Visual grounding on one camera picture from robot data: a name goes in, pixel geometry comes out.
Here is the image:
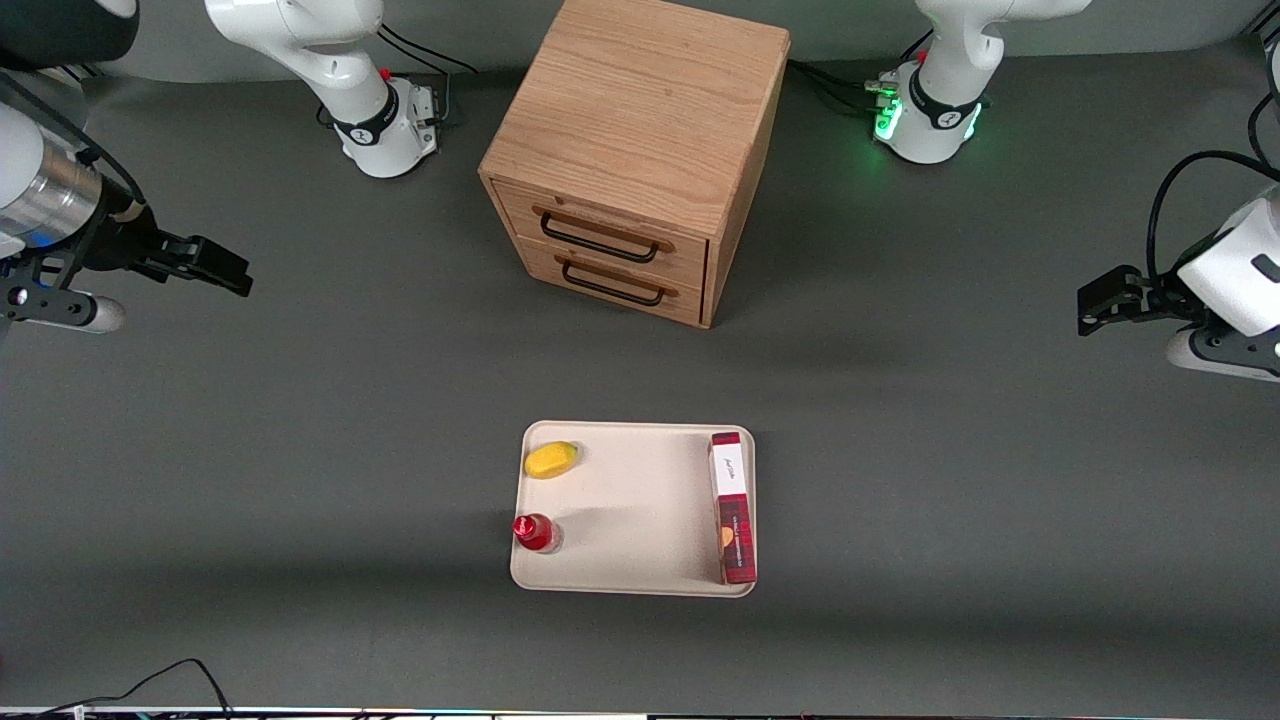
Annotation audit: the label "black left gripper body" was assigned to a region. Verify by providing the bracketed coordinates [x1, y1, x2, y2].
[1130, 270, 1213, 327]

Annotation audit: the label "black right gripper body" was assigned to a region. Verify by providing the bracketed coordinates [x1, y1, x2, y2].
[82, 204, 199, 279]

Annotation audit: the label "red coke bottle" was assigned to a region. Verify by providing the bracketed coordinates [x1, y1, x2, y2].
[512, 512, 564, 555]

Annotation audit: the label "beige plastic tray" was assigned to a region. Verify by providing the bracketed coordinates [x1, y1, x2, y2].
[509, 420, 758, 599]

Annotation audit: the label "plain wooden drawer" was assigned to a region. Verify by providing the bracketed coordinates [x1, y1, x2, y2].
[518, 236, 706, 329]

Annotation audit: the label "yellow toy mango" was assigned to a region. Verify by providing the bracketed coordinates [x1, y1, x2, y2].
[523, 440, 581, 481]

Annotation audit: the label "wooden drawer with notched edge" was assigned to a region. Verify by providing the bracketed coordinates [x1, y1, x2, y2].
[494, 181, 711, 292]

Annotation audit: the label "red rectangular snack box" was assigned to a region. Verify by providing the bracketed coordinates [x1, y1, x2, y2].
[708, 431, 758, 585]

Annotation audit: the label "wooden drawer cabinet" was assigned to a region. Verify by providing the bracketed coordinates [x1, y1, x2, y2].
[478, 0, 792, 330]

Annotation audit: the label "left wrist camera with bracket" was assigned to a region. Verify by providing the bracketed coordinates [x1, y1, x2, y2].
[1164, 322, 1280, 384]

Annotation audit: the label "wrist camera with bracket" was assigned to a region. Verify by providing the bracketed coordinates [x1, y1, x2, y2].
[1164, 322, 1280, 384]
[0, 252, 127, 335]

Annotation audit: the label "black looped wrist cable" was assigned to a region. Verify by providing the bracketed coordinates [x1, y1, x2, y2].
[1145, 150, 1280, 291]

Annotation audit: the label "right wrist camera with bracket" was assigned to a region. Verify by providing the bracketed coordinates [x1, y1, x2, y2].
[0, 252, 127, 335]

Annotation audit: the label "black right arm base cables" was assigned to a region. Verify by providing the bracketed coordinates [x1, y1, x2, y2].
[376, 22, 483, 126]

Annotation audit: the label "black arm base cables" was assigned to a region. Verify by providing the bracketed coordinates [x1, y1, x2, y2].
[788, 30, 936, 113]
[376, 22, 483, 126]

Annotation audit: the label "black left arm base cables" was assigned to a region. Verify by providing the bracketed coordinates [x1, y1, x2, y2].
[788, 30, 936, 113]

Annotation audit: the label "long black drawer handle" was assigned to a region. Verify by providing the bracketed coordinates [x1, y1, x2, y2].
[539, 206, 663, 265]

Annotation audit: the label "short black drawer handle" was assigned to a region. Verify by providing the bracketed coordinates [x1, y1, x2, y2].
[561, 257, 667, 308]

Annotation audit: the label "thin black floor cable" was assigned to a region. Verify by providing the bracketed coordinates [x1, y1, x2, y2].
[0, 657, 237, 720]

